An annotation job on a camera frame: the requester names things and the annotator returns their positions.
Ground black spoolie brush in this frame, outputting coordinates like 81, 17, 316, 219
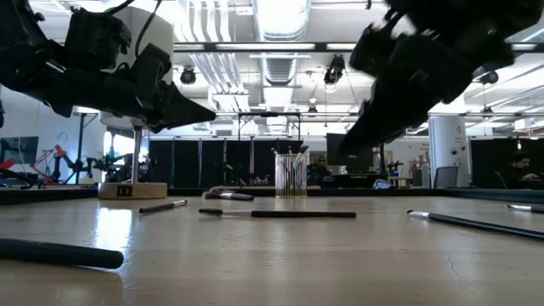
197, 207, 358, 219

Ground black monitor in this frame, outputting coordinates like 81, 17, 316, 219
326, 133, 375, 174

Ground white shade wooden base lamp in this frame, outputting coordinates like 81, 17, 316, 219
97, 3, 175, 201

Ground clear brush holder cup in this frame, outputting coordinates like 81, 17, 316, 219
274, 153, 309, 199

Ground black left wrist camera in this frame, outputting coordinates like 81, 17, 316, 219
63, 6, 133, 71

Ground black partition panels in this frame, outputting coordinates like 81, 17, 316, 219
148, 139, 303, 188
469, 138, 544, 188

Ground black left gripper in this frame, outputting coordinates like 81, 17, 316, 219
0, 40, 217, 133

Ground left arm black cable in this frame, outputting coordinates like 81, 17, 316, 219
108, 0, 165, 59

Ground white column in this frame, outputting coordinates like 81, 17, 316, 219
428, 115, 471, 188

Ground black silver-ferrule makeup brush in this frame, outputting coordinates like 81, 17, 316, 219
0, 237, 125, 270

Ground black gantry frame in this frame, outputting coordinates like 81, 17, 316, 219
235, 110, 303, 188

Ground dark wall screen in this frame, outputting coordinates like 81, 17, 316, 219
0, 135, 40, 165

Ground silver ventilation duct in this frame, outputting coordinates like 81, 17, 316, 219
250, 0, 314, 111

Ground makeup brush with black head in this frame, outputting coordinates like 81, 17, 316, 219
202, 188, 255, 202

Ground thick white-ferrule makeup brush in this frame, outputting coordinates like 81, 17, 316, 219
292, 144, 310, 171

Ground person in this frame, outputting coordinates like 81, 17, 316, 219
495, 150, 544, 190
306, 155, 335, 188

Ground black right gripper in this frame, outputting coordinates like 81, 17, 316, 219
341, 25, 515, 152

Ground grey office chair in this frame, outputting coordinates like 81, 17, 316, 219
433, 165, 460, 190

